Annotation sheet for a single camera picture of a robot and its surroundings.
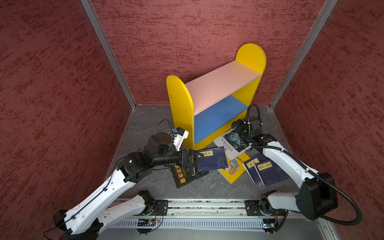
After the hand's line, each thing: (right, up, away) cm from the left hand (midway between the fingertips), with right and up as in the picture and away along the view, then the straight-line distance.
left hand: (195, 159), depth 61 cm
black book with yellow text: (-8, -16, +22) cm, 28 cm away
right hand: (+23, +11, +24) cm, 35 cm away
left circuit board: (-25, -34, +11) cm, 44 cm away
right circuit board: (+35, -34, +8) cm, 50 cm away
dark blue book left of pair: (+33, -10, +26) cm, 43 cm away
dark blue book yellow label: (+11, -7, +28) cm, 31 cm away
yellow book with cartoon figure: (+24, -12, +26) cm, 37 cm away
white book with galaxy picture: (+26, +1, +36) cm, 44 cm away
